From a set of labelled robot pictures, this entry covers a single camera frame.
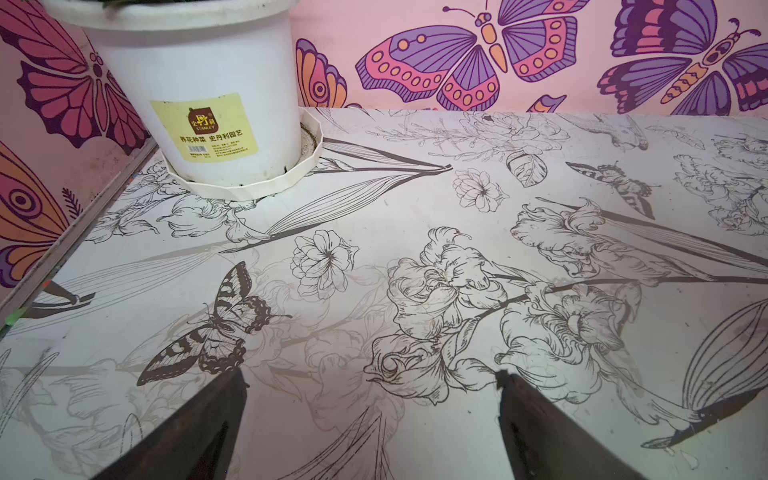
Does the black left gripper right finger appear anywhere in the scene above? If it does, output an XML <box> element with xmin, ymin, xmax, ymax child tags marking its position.
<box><xmin>495</xmin><ymin>370</ymin><xmax>643</xmax><ymax>479</ymax></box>

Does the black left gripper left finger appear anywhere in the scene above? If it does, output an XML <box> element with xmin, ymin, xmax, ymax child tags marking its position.
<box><xmin>96</xmin><ymin>369</ymin><xmax>248</xmax><ymax>480</ymax></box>

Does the white pot saucer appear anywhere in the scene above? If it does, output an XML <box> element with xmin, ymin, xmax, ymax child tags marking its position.
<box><xmin>157</xmin><ymin>109</ymin><xmax>325</xmax><ymax>202</ymax></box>

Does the white plant pot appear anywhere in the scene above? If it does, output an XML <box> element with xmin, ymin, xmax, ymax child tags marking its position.
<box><xmin>44</xmin><ymin>1</ymin><xmax>301</xmax><ymax>187</ymax></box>

